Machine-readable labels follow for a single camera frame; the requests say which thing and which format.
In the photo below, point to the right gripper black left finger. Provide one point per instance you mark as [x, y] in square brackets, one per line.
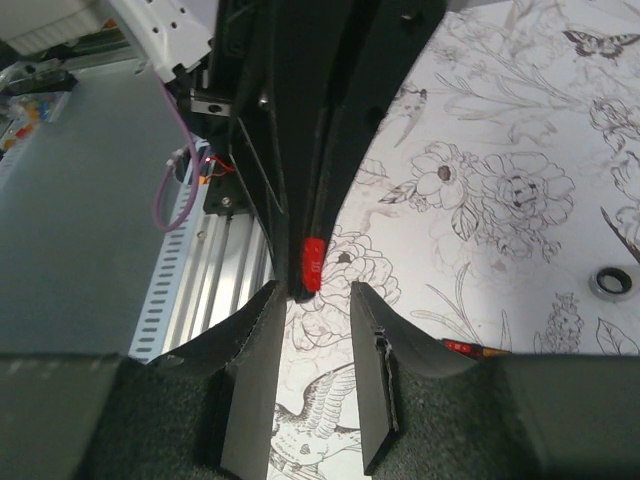
[200, 411]

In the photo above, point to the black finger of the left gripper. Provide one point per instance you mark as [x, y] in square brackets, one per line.
[381, 42]
[276, 133]

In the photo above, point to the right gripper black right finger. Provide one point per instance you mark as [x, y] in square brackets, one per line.
[427, 412]

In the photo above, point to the black fuse box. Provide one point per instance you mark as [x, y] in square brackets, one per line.
[471, 350]

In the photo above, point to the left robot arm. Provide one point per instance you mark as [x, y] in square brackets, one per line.
[197, 50]

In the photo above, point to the red fuse far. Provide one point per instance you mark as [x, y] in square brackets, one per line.
[312, 263]

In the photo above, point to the box of assorted fuses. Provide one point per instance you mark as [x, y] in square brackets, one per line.
[31, 93]

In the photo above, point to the floral patterned mat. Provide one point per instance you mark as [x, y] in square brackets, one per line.
[504, 175]

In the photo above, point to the white slotted cable duct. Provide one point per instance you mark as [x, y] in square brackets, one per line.
[157, 309]

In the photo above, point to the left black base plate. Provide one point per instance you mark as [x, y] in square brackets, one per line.
[226, 196]

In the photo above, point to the aluminium rail frame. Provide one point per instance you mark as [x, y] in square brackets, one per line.
[226, 263]

